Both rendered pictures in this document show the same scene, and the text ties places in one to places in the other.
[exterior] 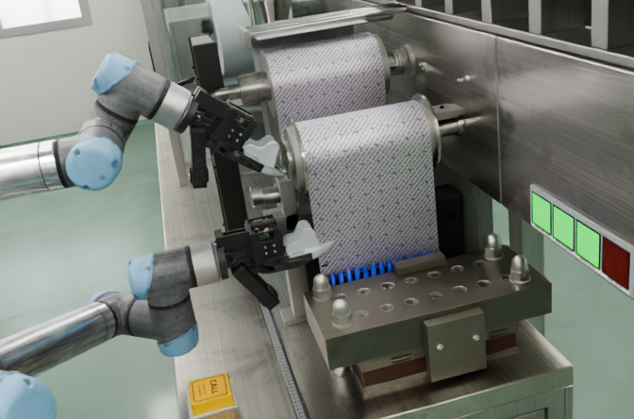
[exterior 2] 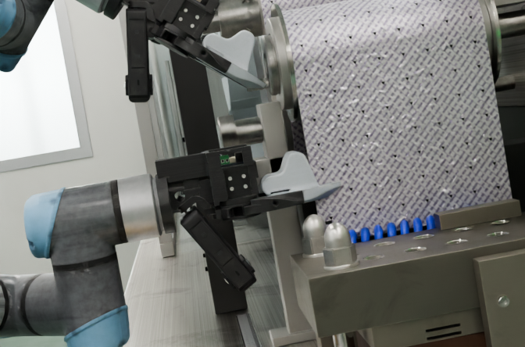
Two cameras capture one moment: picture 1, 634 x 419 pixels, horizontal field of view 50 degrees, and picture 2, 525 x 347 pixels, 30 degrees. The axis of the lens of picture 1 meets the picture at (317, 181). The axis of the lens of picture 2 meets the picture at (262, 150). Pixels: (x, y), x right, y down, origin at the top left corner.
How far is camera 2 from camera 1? 0.45 m
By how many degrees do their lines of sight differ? 19
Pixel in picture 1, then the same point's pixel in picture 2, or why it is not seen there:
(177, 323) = (94, 294)
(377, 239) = (410, 183)
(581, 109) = not seen: outside the picture
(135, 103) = not seen: outside the picture
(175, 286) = (91, 230)
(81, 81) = not seen: hidden behind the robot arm
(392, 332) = (423, 276)
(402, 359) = (444, 333)
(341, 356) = (336, 312)
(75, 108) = not seen: hidden behind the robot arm
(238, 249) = (190, 184)
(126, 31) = (137, 165)
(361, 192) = (380, 102)
